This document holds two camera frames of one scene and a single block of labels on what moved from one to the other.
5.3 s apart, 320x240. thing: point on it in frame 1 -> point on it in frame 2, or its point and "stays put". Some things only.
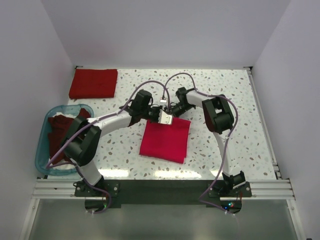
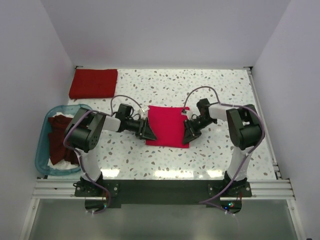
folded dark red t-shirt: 93,83 stays put
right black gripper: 174,114 -> 189,136
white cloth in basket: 65,166 stays put
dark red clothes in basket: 58,127 stays put
